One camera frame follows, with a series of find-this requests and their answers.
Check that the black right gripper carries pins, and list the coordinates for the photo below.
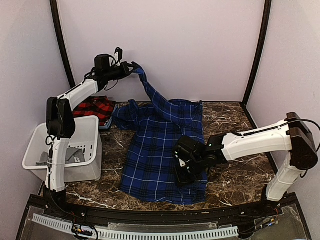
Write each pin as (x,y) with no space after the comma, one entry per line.
(181,180)

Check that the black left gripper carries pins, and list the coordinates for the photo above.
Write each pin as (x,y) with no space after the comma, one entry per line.
(126,71)

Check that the blue plaid long sleeve shirt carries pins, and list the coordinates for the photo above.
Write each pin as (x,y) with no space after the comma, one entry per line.
(149,169)

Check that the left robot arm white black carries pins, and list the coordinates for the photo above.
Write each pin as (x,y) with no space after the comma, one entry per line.
(60,121)

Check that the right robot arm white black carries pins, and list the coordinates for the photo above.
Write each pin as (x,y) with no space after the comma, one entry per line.
(290,135)

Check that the red black plaid folded shirt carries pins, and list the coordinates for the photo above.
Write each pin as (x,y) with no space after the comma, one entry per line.
(99,106)

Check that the grey shirt in basket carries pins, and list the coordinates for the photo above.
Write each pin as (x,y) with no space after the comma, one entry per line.
(73,155)

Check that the white plastic laundry basket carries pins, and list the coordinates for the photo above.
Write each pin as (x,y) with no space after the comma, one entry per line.
(86,137)

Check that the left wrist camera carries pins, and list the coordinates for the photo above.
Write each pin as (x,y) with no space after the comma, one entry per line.
(118,56)

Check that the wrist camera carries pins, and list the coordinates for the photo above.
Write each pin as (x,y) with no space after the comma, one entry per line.
(182,163)
(118,56)

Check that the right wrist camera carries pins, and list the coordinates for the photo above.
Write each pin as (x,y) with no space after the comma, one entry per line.
(182,163)

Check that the black corner frame post left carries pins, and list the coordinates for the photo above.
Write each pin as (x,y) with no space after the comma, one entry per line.
(61,42)

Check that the black corner frame post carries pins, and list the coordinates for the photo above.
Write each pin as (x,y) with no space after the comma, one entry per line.
(61,42)
(259,52)

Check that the black front rail base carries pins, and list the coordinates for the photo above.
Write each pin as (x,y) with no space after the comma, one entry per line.
(243,215)

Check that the white slotted cable duct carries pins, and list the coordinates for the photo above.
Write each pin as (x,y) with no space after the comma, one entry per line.
(120,231)

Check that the black corner frame post right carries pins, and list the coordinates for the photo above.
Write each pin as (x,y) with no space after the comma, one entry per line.
(259,52)

